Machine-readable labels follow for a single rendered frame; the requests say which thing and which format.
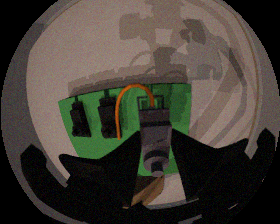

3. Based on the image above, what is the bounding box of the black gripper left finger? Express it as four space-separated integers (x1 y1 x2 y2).
59 131 141 207

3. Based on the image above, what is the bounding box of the grey micro servo with orange cable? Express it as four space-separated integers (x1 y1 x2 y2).
115 82 172 177

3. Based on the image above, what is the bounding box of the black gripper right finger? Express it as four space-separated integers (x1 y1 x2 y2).
170 128 249 202

